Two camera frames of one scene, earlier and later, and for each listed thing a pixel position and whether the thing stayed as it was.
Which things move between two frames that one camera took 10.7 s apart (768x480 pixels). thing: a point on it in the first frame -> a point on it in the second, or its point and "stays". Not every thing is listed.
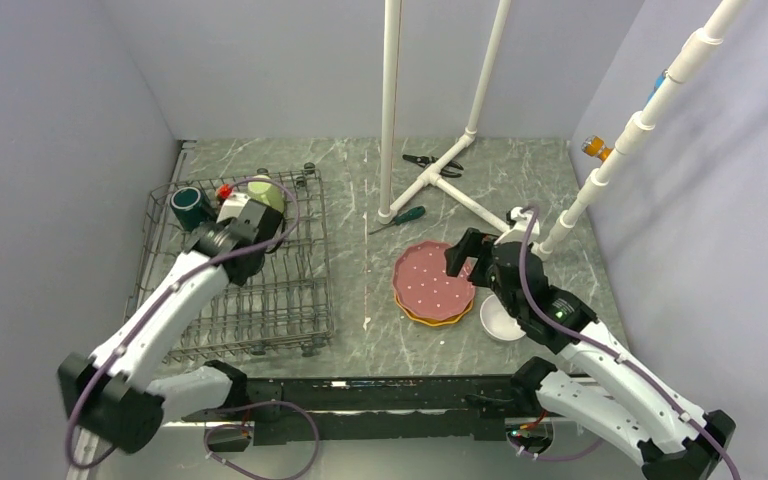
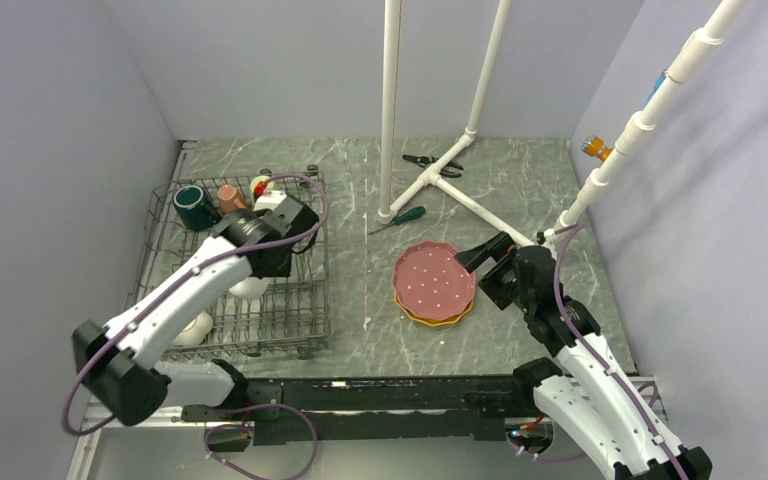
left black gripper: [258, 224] -> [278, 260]
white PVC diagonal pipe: [694, 48] stays
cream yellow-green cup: [266, 193] stays
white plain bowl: [497, 320] -> [251, 288]
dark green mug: [190, 207] stays
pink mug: [224, 191] stays
